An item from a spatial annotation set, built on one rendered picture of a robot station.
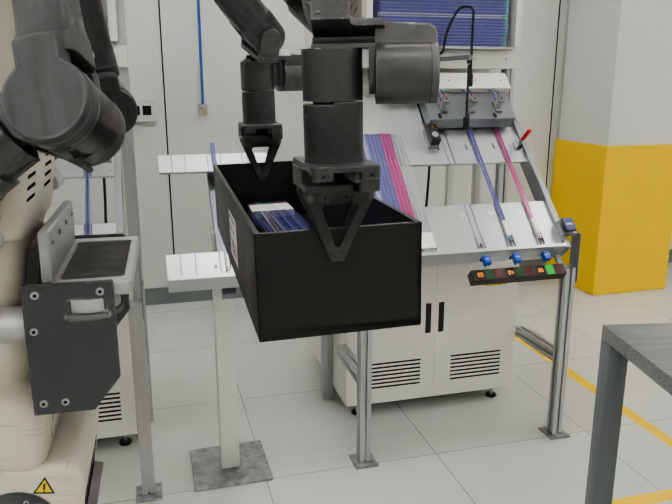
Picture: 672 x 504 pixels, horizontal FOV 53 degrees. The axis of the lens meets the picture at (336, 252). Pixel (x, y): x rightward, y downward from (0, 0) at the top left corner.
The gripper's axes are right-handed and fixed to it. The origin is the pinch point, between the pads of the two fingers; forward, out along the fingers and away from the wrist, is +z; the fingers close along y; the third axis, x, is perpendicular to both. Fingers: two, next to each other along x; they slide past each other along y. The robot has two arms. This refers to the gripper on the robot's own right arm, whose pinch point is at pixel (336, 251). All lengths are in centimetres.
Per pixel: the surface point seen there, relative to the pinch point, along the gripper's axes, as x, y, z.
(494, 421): -98, 152, 111
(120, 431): 39, 164, 100
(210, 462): 9, 148, 108
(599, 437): -64, 44, 54
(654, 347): -67, 34, 31
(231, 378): 1, 142, 76
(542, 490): -92, 107, 111
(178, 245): 13, 329, 73
